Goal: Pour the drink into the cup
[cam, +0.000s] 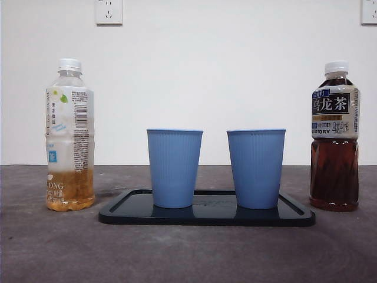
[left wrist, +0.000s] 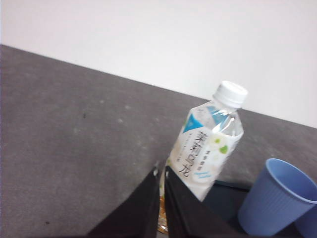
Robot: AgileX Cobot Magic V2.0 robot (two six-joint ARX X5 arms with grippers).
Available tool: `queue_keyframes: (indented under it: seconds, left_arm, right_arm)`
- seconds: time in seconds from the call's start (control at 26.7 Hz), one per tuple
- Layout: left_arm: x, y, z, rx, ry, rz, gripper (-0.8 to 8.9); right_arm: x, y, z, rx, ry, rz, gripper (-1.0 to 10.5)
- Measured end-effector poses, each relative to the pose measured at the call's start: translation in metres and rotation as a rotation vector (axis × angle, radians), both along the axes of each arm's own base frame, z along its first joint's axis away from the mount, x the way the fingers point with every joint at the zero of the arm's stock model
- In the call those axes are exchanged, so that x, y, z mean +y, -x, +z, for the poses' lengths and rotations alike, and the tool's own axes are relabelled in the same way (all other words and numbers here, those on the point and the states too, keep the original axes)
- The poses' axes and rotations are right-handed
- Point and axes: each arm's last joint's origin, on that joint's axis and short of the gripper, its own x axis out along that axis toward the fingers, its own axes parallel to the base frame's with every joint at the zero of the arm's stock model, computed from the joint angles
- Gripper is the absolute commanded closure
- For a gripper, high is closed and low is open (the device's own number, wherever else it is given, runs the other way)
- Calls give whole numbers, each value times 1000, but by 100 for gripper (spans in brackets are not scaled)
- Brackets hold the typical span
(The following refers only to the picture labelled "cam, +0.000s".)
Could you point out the blue ribbed plastic cup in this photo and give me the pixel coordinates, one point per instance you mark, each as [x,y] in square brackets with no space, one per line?
[256,168]
[173,168]

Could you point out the white wall socket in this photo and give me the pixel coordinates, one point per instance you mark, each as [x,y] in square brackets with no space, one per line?
[369,13]
[109,13]

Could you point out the jasmine oolong tea bottle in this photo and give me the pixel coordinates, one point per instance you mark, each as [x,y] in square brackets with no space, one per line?
[70,188]

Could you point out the dark rectangular tray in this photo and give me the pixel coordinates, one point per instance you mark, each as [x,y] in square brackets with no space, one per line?
[212,216]

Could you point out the dark oolong tea bottle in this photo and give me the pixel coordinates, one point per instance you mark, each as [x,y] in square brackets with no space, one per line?
[334,171]

